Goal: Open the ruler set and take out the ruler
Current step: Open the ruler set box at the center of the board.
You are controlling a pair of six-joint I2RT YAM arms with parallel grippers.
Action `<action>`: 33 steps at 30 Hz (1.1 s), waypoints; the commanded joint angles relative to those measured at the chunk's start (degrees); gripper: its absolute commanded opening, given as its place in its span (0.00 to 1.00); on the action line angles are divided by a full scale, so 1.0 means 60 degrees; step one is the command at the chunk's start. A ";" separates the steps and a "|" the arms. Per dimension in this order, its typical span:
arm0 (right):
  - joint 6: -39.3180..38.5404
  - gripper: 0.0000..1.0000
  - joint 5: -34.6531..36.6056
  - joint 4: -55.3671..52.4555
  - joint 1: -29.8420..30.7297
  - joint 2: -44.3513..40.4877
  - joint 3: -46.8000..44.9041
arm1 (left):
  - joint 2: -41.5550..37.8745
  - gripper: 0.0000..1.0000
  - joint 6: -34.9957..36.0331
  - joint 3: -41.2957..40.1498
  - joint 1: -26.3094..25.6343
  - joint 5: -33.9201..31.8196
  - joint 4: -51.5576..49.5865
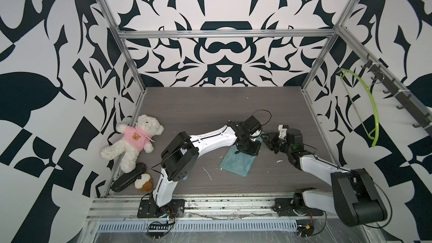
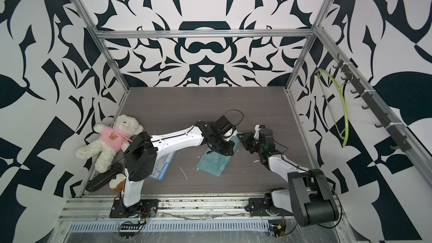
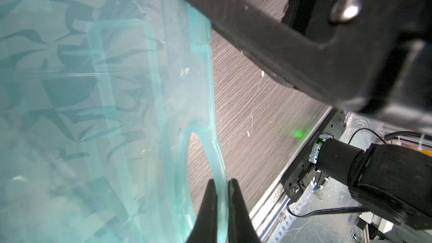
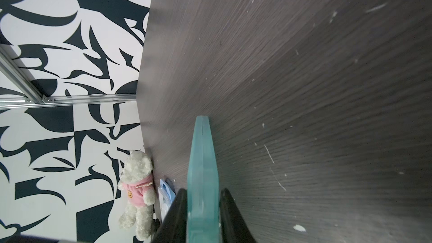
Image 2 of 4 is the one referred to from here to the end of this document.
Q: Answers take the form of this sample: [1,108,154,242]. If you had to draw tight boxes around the teal transparent ruler set case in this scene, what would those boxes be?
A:
[196,136,240,177]

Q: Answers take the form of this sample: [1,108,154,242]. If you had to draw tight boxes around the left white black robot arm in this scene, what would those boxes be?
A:
[120,115,237,209]

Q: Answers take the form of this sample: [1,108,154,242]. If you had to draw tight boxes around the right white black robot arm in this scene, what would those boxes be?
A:
[237,125,342,229]

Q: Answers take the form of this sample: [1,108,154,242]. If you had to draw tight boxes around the blue transparent geometry set case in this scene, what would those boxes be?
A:
[149,151,177,181]

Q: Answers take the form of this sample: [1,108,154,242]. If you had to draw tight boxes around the white teddy bear pink shirt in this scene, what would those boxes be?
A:
[75,114,144,173]

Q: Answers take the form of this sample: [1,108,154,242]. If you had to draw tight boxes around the small brown white plush toy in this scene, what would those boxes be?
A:
[109,173,126,192]

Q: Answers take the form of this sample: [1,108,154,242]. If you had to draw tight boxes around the black oblong case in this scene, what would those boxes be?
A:
[85,163,123,192]

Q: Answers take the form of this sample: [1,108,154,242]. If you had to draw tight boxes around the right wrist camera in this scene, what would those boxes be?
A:
[254,124,266,139]

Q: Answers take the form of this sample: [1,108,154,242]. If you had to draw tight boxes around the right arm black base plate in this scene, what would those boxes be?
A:
[244,188,293,217]

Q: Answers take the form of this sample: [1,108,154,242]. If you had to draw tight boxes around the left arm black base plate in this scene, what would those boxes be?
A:
[109,199,159,219]

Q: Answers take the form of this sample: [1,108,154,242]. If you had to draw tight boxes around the black wall hook rail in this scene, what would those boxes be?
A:
[334,54,412,152]

